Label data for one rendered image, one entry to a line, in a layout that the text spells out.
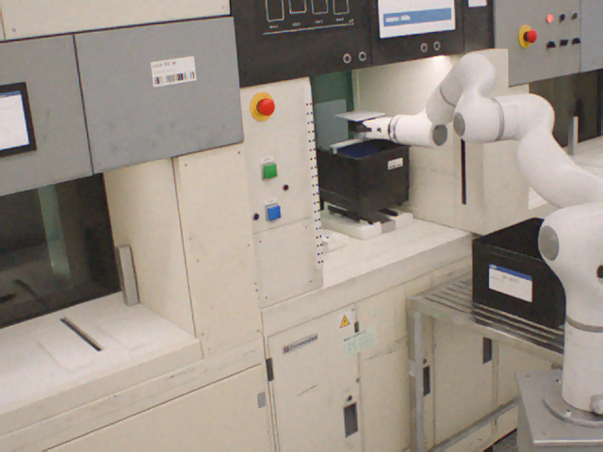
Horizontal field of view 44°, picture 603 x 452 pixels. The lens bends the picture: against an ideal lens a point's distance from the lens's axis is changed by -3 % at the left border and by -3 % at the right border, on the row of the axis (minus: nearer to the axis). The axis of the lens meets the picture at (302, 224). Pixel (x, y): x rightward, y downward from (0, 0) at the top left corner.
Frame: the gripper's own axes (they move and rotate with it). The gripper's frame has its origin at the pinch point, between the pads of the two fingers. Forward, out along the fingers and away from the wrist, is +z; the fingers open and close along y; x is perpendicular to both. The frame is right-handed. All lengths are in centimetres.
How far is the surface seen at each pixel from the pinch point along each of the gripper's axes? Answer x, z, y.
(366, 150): -8.7, 1.5, 2.9
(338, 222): -29.2, 2.1, -10.0
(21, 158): 15, -29, -112
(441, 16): 31.5, -29.7, 4.4
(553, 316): -40, -73, -6
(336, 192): -19.3, 1.3, -10.5
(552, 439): -44, -100, -46
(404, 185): -20.0, -8.4, 8.7
